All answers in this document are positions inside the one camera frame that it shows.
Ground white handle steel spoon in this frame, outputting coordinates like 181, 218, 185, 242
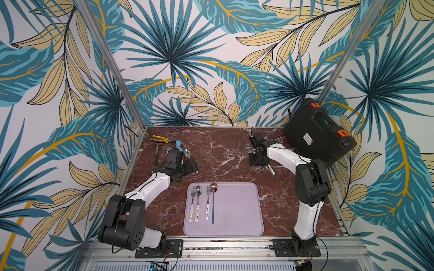
267, 165, 276, 176

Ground cartoon handle fork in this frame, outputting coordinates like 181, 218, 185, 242
188, 187, 197, 223

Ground cartoon handle spoon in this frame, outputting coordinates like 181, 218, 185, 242
195, 185, 202, 222

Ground white handle fork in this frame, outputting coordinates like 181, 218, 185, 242
205, 185, 211, 221

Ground iridescent spoon blue handle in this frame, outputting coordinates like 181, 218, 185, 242
210, 182, 218, 225

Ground all steel fork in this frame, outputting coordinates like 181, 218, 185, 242
245, 144, 253, 153

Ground cow pattern handle spoon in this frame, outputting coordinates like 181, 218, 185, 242
184, 149, 191, 159

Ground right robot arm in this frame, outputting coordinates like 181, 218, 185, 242
249, 133, 331, 255

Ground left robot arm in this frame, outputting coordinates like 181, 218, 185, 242
98, 149, 198, 251

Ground small hammer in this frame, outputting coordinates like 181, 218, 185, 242
153, 142, 163, 167

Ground blue plastic faucet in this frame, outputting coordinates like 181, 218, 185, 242
175, 140, 184, 152

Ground lavender placemat tray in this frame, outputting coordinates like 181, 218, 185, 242
183, 182, 264, 237

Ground black tool case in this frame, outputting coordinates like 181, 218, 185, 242
283, 98, 357, 168

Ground yellow handled pliers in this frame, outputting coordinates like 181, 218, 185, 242
149, 135, 176, 144

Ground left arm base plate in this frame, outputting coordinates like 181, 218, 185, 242
134, 239, 184, 259

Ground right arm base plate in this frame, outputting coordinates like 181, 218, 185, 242
269, 238, 322, 258

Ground aluminium front rail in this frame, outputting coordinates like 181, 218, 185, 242
79, 236, 375, 271

